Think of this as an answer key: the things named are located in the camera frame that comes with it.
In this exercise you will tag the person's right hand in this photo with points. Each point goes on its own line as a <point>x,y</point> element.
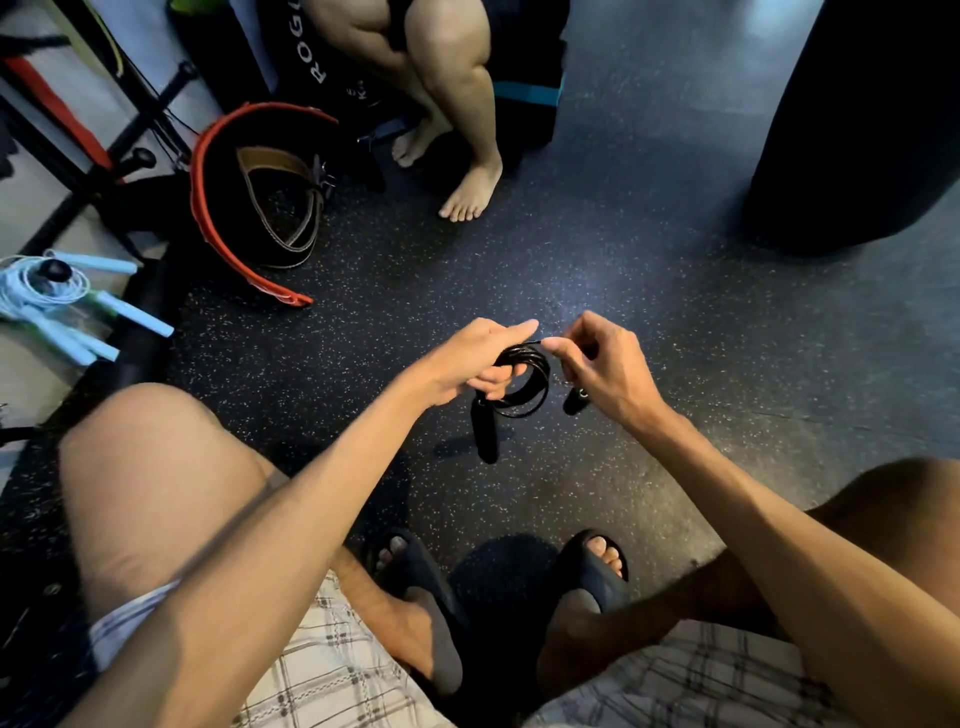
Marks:
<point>611,375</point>

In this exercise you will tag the person's left hand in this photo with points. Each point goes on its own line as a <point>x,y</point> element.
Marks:
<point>457,356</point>

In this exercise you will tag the person's left thumb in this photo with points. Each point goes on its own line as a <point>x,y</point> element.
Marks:
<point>514,331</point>

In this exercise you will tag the person's right thumb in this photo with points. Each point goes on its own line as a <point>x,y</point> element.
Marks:
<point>564,364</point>

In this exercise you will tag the person's left forearm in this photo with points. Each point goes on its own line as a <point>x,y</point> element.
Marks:
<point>285,540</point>

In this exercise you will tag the person's right forearm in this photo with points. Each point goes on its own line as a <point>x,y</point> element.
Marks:
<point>787,555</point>

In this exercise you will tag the black slide sandal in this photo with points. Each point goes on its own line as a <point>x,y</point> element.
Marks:
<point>420,577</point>
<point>589,577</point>

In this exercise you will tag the brown leather lifting belt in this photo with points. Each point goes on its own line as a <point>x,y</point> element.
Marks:
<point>300,225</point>

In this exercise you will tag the black padded box teal stripe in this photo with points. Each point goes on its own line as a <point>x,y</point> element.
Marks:
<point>525,60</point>

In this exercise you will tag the red-edged black lifting belt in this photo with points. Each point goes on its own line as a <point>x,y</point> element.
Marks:
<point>206,217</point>

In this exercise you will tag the person's right leg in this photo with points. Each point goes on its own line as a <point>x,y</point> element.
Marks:
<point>885,525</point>

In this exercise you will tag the person's leg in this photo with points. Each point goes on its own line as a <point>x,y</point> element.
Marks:
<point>885,525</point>
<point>150,480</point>

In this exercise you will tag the white plaid shorts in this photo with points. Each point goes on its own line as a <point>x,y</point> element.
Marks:
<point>330,675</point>

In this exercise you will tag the black punching bag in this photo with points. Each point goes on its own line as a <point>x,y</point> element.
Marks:
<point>862,112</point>

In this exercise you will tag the person's left leg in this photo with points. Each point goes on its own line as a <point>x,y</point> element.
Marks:
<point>150,480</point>

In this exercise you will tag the black round knob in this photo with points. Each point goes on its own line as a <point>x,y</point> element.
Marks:
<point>55,270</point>

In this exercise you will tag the red bar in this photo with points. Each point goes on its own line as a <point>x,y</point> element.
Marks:
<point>56,109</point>

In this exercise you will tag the black metal rack frame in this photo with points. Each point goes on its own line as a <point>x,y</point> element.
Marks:
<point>131,90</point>

